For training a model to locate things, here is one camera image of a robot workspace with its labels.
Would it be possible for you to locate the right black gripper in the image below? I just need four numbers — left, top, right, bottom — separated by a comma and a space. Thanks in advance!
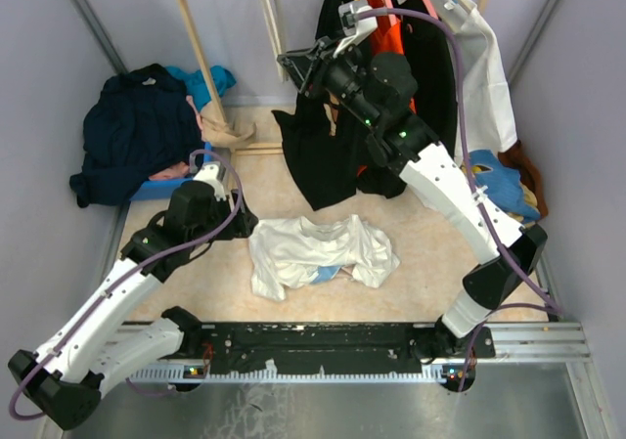
277, 30, 381, 130

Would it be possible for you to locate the white t shirt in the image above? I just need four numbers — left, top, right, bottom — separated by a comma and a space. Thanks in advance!
248, 214, 400, 301

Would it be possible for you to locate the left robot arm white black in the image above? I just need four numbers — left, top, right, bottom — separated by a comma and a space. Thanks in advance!
8, 180, 258, 431

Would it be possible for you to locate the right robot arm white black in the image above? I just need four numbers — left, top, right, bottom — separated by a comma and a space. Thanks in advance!
277, 38, 547, 357

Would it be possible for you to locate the black printed hanging shirt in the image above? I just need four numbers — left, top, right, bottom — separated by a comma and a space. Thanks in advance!
271, 0, 378, 212

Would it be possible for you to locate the orange hanging shirt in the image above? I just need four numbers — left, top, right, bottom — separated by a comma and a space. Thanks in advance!
365, 14, 418, 175

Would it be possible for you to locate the white hanging shirt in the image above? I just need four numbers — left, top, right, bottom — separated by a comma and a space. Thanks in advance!
430, 0, 517, 154

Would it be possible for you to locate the pink garment in basket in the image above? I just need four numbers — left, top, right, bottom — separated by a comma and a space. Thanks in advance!
149, 161, 190, 181

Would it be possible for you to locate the beige garment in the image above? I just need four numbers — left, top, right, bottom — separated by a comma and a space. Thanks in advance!
199, 103, 256, 150

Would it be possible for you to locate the blue plastic basket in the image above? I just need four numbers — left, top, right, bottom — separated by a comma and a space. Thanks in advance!
126, 154, 211, 202

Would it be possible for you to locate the teal garment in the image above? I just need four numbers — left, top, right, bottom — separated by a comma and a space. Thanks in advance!
165, 66, 237, 110

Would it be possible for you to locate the navy blue garment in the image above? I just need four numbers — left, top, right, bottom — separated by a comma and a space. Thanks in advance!
69, 64, 202, 208

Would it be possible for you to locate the wooden clothes rack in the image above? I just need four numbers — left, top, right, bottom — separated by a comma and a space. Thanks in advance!
177, 0, 467, 140

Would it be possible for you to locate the blue yellow printed garment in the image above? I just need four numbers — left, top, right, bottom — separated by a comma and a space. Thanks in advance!
469, 150, 541, 226

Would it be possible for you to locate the brown garment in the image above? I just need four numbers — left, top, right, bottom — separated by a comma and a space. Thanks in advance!
497, 140, 549, 218

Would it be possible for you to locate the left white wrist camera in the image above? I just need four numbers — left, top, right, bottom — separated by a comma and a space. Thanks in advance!
193, 161, 228, 201

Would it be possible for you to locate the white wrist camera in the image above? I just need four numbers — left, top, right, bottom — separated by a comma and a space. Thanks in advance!
193, 161, 228, 201
333, 0, 378, 58

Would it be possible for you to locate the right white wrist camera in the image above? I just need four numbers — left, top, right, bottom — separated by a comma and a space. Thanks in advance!
333, 0, 378, 58

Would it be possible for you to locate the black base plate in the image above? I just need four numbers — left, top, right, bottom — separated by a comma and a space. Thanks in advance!
146, 320, 496, 376

